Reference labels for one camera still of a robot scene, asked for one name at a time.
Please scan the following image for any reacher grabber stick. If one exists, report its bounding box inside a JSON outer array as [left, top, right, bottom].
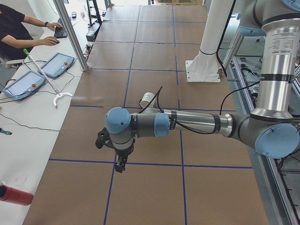
[[23, 49, 73, 109]]

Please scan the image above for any white pedestal column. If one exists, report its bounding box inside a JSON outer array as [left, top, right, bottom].
[[186, 0, 235, 83]]

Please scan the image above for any far blue teach pendant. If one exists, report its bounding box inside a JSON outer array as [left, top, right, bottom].
[[41, 52, 75, 78]]

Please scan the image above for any red bottle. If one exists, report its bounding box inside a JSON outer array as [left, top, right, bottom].
[[0, 185, 34, 206]]

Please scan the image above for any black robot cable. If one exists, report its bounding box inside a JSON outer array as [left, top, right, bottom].
[[140, 86, 261, 135]]

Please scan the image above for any white smiley mug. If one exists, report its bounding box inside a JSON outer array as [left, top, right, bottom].
[[139, 92, 155, 108]]

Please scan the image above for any blue teach pendant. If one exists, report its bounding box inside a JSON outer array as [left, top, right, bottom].
[[41, 52, 75, 78], [2, 70, 45, 100]]

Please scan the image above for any black keyboard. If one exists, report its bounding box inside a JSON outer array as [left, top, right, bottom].
[[54, 26, 68, 38]]

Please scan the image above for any person in black shirt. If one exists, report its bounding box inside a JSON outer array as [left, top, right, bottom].
[[0, 4, 62, 60]]

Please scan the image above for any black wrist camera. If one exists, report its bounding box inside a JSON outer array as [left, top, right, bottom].
[[95, 127, 111, 149]]

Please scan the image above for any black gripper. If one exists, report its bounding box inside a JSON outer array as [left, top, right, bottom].
[[114, 147, 134, 173]]

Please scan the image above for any aluminium frame post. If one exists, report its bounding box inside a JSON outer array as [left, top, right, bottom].
[[53, 0, 89, 71]]

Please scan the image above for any near blue teach pendant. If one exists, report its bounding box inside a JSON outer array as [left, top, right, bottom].
[[2, 70, 45, 100]]

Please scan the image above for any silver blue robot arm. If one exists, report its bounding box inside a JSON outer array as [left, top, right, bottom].
[[96, 0, 300, 173]]

